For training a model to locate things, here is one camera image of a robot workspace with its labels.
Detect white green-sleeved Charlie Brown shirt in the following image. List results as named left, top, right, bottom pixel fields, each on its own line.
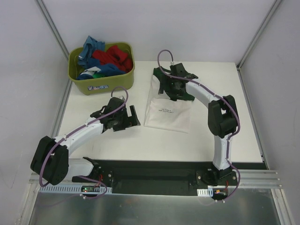
left=144, top=67, right=192, bottom=133

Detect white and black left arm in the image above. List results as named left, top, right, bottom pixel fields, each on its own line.
left=30, top=97, right=140, bottom=187

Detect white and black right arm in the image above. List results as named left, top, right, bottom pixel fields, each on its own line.
left=158, top=63, right=240, bottom=185

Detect olive green plastic bin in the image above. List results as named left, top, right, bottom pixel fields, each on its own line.
left=68, top=47, right=135, bottom=95

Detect bright green cloth in bin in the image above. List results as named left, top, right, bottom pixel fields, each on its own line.
left=93, top=73, right=105, bottom=79

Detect red t-shirt in bin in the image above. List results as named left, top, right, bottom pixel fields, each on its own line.
left=92, top=45, right=133, bottom=73

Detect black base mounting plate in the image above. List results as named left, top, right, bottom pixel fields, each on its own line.
left=71, top=158, right=268, bottom=195

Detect blue t-shirt in bin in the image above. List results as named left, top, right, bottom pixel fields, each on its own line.
left=77, top=36, right=125, bottom=80

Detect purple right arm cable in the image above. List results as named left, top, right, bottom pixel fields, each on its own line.
left=157, top=49, right=241, bottom=188

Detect right aluminium frame post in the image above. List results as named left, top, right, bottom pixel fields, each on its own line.
left=236, top=0, right=284, bottom=71

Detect aluminium frame post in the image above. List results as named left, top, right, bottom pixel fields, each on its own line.
left=35, top=0, right=69, bottom=60
left=236, top=0, right=284, bottom=71

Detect white left cable duct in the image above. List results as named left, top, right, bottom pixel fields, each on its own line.
left=39, top=184, right=112, bottom=195

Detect white cable duct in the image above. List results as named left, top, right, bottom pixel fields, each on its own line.
left=197, top=187, right=228, bottom=197
left=39, top=184, right=112, bottom=195

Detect white right cable duct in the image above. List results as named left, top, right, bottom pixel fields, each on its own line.
left=197, top=187, right=228, bottom=197

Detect aluminium front rail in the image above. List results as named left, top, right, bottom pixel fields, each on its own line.
left=30, top=165, right=284, bottom=189

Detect left aluminium frame post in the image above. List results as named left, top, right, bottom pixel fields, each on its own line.
left=35, top=0, right=69, bottom=60

